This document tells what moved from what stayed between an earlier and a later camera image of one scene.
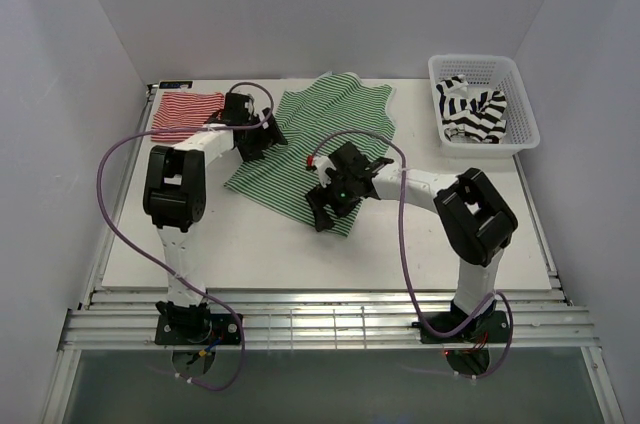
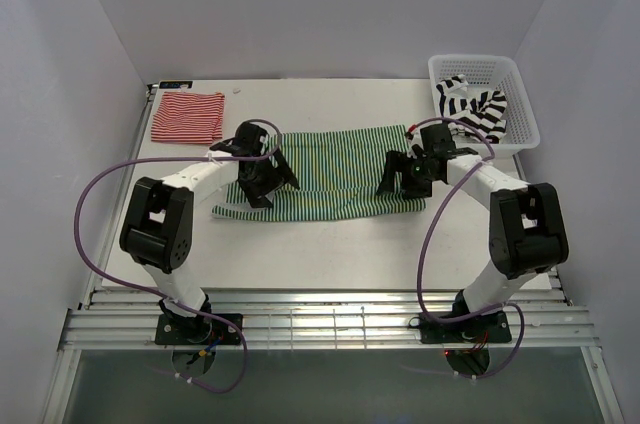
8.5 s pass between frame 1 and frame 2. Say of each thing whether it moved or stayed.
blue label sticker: stayed
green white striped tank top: moved
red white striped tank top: stayed
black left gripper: moved
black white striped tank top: stayed
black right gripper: moved
